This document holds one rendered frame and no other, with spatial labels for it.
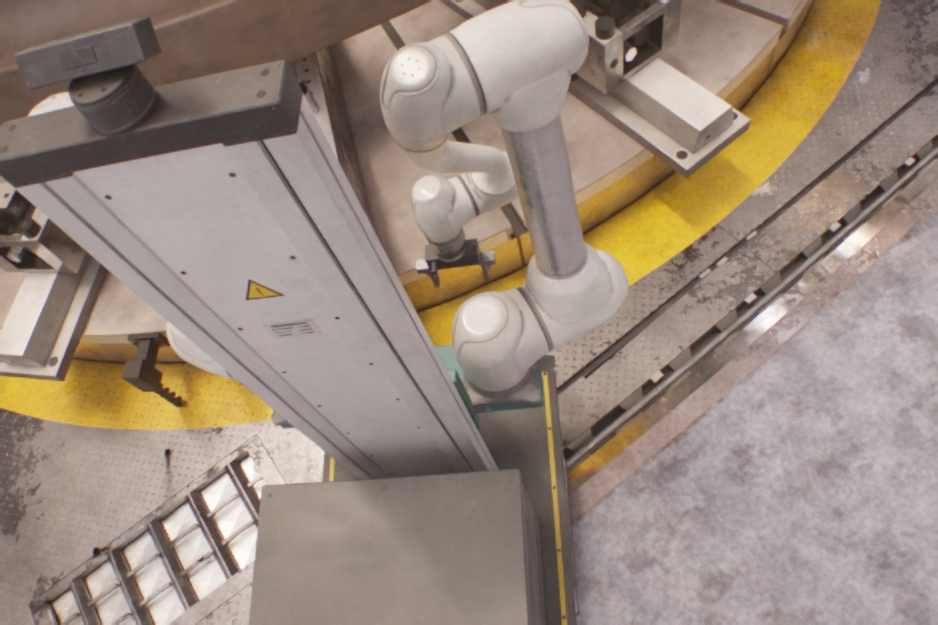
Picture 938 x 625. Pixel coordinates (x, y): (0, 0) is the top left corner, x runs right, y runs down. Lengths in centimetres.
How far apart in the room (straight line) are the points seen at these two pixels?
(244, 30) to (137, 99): 149
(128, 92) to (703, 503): 196
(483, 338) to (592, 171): 119
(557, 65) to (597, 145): 147
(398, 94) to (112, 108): 41
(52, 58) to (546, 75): 65
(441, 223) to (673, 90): 119
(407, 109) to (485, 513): 79
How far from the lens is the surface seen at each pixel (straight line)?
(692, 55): 283
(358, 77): 299
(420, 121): 101
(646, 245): 263
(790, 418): 240
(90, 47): 72
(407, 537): 143
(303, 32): 223
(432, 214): 151
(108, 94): 72
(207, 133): 72
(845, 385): 249
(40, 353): 276
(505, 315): 138
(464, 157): 131
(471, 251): 169
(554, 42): 105
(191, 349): 164
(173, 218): 86
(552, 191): 121
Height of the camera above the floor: 220
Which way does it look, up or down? 60 degrees down
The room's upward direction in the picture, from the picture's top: 23 degrees counter-clockwise
